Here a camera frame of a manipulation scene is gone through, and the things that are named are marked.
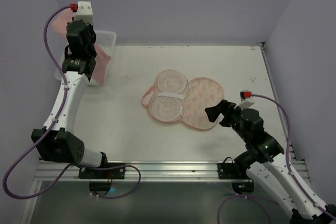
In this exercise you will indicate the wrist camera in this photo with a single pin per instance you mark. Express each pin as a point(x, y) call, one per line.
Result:
point(246, 100)
point(84, 13)

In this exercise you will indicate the aluminium mounting rail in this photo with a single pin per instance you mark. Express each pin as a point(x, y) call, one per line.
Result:
point(151, 172)

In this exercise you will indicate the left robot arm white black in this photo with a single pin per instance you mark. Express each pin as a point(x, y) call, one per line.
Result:
point(56, 141)

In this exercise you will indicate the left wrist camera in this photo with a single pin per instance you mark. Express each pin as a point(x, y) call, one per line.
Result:
point(84, 13)

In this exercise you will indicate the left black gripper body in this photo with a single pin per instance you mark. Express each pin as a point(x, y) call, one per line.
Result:
point(79, 25)

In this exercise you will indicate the floral mesh laundry bag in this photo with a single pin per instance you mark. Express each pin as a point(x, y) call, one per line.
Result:
point(173, 98)

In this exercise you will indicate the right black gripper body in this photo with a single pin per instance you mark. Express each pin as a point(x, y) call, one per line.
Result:
point(227, 112)

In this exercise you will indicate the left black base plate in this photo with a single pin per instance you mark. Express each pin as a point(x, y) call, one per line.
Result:
point(101, 170)

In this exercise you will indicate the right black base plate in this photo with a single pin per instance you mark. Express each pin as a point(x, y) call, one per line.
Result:
point(228, 169)

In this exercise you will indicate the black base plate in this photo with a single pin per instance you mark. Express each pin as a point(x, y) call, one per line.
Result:
point(101, 170)
point(228, 169)

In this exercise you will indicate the white plastic mesh basket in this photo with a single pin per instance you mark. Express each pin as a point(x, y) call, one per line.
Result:
point(104, 47)

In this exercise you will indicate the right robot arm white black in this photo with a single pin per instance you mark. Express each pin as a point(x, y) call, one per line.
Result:
point(268, 164)

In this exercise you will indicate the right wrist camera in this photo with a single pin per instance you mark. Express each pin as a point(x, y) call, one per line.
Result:
point(246, 100)

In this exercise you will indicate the pink bra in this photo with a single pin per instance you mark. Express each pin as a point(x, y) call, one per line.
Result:
point(60, 23)

